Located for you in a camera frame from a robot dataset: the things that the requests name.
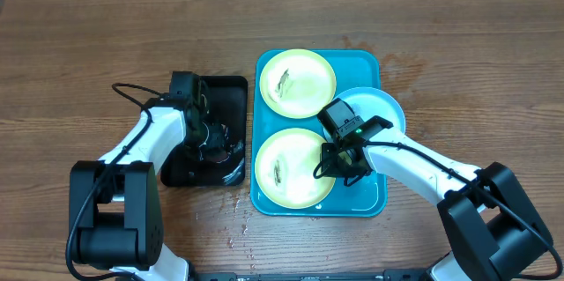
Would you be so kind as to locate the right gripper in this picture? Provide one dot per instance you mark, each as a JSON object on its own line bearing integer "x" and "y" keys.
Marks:
{"x": 332, "y": 169}

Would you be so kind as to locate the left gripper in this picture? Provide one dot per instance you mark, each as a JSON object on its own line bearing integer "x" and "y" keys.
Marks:
{"x": 191, "y": 153}

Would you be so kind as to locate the light blue plate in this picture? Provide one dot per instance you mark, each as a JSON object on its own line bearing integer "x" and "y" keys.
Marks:
{"x": 367, "y": 102}

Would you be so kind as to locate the yellow-green plate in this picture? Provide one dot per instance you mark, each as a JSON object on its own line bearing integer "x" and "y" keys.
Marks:
{"x": 297, "y": 83}
{"x": 284, "y": 169}

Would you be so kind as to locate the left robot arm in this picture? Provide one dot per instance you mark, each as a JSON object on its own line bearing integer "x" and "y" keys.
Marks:
{"x": 114, "y": 205}

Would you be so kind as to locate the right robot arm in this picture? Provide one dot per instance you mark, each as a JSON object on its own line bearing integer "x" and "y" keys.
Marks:
{"x": 494, "y": 230}

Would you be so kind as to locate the teal plastic tray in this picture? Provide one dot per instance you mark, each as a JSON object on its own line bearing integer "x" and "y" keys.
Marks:
{"x": 364, "y": 199}

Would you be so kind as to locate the black plastic tray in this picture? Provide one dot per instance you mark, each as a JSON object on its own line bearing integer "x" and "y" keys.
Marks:
{"x": 220, "y": 99}

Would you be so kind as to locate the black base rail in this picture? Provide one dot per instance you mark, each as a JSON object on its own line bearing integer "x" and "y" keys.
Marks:
{"x": 386, "y": 275}

